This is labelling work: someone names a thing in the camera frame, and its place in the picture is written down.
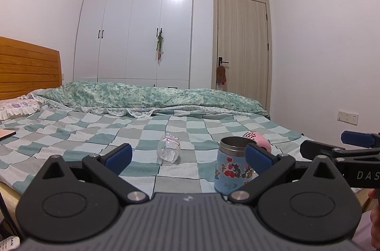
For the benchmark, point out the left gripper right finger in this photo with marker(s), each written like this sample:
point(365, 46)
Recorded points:
point(272, 171)

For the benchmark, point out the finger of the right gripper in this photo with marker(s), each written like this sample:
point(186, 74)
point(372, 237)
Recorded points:
point(359, 138)
point(367, 152)

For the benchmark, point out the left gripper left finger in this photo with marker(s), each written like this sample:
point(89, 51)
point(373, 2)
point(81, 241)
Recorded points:
point(105, 170)

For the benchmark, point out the pink tumbler cup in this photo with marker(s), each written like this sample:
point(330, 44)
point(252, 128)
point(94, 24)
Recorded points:
point(259, 140)

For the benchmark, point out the clear plastic Hello Kitty cup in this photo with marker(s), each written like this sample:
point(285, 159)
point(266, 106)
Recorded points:
point(168, 149)

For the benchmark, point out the blue cartoon steel cup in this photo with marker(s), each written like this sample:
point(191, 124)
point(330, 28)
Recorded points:
point(232, 170)

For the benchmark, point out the person's right hand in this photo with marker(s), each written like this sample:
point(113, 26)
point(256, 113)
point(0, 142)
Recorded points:
point(374, 217)

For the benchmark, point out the checkered green bed sheet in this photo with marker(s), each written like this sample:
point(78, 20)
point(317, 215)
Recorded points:
point(73, 135)

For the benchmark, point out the green floral duvet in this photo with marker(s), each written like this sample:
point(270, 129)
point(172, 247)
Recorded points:
point(121, 99)

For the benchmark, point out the floral ruffled pillow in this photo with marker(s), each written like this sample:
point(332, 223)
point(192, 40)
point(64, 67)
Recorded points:
point(13, 108)

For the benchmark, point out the pink notebook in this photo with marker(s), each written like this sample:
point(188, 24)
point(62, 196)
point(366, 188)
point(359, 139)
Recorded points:
point(4, 134)

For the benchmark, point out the orange wooden headboard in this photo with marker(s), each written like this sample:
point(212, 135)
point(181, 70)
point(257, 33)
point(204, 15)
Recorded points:
point(26, 67)

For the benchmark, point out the green hanging ornament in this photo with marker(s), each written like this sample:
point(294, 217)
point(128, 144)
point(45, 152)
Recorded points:
point(160, 41)

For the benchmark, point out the beige wooden door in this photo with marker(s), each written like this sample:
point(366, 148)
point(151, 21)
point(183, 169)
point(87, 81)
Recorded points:
point(242, 35)

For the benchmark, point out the white built-in wardrobe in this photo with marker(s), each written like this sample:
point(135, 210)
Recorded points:
point(117, 40)

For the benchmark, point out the white wall socket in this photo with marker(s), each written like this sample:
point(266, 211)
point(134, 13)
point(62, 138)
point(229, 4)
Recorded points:
point(350, 118)

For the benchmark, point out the black door handle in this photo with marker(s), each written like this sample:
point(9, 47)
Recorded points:
point(221, 62)

